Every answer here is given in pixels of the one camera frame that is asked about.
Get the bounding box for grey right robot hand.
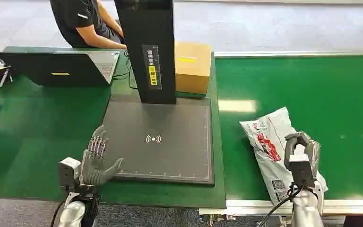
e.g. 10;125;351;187
284;131;322;189

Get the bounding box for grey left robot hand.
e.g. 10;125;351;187
80;125;125;188

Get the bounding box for white plastic parcel bag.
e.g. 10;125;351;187
239;106;329;207

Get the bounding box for green conveyor belt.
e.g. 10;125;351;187
215;55;363;201

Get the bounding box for green table mat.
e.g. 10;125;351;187
0;46;227;210

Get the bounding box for open dark laptop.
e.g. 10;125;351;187
0;51;121;87

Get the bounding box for black scanner column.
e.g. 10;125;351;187
114;0;177;105

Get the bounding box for brown cardboard box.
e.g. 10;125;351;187
174;41;213;95

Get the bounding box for person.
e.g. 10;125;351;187
49;0;128;50

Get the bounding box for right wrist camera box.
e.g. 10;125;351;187
289;144;317;189

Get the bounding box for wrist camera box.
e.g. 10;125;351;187
58;157;82;192
289;144;317;189

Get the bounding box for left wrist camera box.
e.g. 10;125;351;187
58;157;82;192

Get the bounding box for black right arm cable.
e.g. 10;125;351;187
256;181;306;227

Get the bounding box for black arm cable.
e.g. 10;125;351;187
50;195;71;227
256;181;306;227

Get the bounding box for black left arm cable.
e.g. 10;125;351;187
50;195;71;227

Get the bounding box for silver conveyor frame rail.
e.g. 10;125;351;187
199;51;363;217

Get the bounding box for black scanner base plate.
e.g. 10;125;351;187
101;97;216;185

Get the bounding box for black cable on mat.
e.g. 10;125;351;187
112;50;138;90

